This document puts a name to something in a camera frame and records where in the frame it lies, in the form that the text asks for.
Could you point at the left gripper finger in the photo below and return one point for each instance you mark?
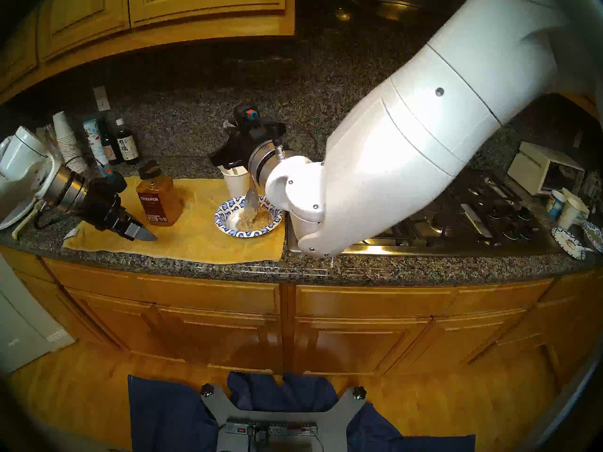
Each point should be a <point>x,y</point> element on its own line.
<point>134,235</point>
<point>140,227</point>

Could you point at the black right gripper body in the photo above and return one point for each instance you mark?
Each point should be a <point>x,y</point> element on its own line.
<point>245,142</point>

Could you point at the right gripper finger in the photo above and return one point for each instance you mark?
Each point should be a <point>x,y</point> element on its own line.
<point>229,125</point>

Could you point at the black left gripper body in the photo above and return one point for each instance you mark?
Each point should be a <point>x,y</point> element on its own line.
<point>103,206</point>

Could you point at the ground cinnamon jar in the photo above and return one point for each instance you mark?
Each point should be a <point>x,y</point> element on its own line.
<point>158,204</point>

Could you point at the scooped oatmeal portion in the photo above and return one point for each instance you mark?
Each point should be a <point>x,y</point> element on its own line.
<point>254,221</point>

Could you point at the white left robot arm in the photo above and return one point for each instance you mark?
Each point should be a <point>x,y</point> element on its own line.
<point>23,159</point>

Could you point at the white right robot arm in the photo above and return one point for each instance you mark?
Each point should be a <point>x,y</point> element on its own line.
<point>424,149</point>

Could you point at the white plastic spoon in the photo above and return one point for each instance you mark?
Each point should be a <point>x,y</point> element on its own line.
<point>225,169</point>

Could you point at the white paper cup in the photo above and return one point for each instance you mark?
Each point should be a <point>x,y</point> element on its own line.
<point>235,186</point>
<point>577,194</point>
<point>570,215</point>

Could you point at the yellow towel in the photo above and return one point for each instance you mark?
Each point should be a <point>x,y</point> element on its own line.
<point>188,241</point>

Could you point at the small dark glass bottle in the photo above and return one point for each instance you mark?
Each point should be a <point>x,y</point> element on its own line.
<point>108,149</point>

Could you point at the soy sauce bottle white label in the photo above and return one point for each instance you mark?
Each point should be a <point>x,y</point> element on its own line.
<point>127,147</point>

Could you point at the white blue salt canister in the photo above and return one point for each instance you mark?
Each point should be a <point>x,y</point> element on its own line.
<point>93,138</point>

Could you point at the stack of white paper cups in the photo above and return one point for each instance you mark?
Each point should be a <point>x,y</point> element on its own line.
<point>66,140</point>

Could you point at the wooden lower cabinets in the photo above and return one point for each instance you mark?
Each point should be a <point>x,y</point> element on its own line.
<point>207,295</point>

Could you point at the wooden upper cabinet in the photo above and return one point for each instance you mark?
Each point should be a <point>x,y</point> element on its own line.
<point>85,13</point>

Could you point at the dark blue cloth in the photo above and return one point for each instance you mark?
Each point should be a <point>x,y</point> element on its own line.
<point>165,418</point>

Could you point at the stainless gas cooktop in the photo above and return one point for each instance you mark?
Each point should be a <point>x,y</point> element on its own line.
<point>471,225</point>

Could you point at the blue patterned paper plate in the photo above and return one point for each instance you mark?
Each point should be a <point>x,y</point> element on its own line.
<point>567,243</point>

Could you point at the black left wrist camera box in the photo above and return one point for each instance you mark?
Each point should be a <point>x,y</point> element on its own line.
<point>115,180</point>

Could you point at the white wall outlet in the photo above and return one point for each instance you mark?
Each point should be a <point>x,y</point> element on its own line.
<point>101,98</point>

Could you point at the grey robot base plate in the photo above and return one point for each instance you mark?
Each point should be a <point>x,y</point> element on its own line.
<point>334,418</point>

